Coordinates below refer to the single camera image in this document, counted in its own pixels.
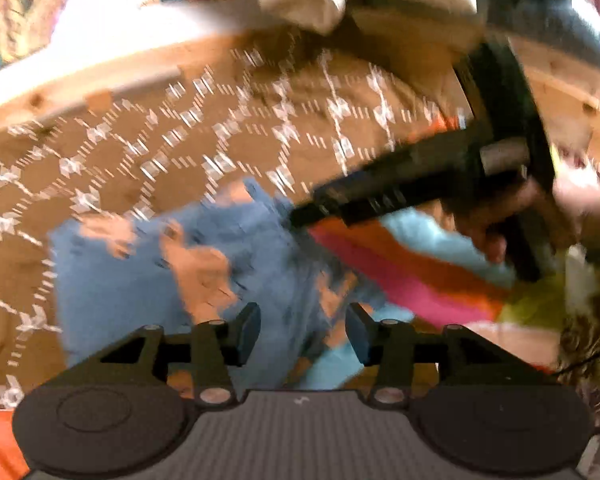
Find swirl pattern wall poster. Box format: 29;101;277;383
0;0;79;72

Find person's right hand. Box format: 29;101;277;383
455;176;600;263

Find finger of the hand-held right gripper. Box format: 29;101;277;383
290;191;462;228
311;130;482;202

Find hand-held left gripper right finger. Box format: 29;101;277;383
344;302;512;409

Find brown patterned blanket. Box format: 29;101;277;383
0;25;467;411

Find black cable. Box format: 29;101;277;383
557;337;600;376

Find blue denim cloth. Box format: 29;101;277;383
509;0;600;74

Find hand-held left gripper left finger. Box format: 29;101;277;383
87;301;262;407

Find blue pants with orange trucks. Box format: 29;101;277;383
50;177;382;397

